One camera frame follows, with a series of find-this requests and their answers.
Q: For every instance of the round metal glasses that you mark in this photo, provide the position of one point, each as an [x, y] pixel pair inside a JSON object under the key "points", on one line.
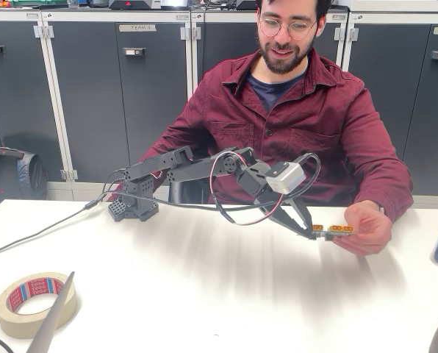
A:
{"points": [[289, 27]]}

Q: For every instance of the grey laptop lid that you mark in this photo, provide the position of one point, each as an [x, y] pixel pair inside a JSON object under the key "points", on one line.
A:
{"points": [[46, 327]]}

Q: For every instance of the person's left hand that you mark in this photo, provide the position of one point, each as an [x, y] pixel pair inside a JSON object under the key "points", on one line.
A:
{"points": [[369, 228]]}

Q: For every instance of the black device with red mark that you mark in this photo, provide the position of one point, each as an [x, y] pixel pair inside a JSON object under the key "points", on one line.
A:
{"points": [[134, 3]]}

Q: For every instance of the beige masking tape roll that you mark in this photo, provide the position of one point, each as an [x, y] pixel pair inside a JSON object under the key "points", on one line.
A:
{"points": [[9, 320]]}

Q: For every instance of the silver webcam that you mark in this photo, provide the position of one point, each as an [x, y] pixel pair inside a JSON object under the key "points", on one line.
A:
{"points": [[287, 178]]}

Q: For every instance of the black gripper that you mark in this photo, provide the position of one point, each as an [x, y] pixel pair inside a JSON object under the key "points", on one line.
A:
{"points": [[275, 206]]}

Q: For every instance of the dark grey backpack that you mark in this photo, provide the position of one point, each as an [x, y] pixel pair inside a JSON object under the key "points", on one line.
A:
{"points": [[17, 176]]}

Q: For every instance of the small black device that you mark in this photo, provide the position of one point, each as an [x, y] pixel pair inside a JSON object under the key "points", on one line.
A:
{"points": [[245, 4]]}

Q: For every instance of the man in maroon shirt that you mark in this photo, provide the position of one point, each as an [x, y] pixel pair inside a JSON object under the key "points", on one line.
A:
{"points": [[296, 128]]}

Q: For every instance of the person's right forearm maroon sleeve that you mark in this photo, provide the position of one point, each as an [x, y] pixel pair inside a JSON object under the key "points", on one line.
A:
{"points": [[167, 141]]}

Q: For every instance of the green box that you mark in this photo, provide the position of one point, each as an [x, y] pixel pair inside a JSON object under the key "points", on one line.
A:
{"points": [[28, 3]]}

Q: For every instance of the green circuit board orange connectors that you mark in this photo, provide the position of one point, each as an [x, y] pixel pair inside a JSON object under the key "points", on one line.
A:
{"points": [[333, 231]]}

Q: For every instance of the person's left forearm maroon sleeve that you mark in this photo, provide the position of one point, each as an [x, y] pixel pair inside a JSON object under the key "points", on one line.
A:
{"points": [[388, 187]]}

